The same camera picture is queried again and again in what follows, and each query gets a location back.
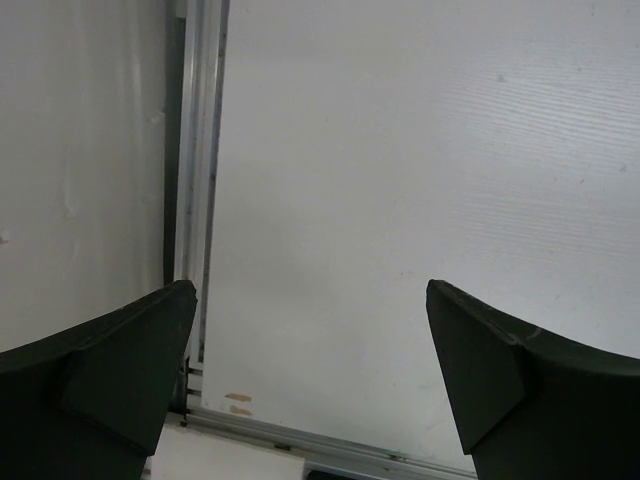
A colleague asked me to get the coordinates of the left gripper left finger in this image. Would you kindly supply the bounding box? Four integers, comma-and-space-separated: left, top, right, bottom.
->
1, 280, 197, 479

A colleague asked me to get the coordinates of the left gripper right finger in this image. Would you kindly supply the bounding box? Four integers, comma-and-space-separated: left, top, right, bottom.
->
426, 280, 639, 479

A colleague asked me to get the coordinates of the aluminium frame rail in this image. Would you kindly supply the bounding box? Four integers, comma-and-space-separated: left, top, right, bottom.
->
174, 1, 475, 479

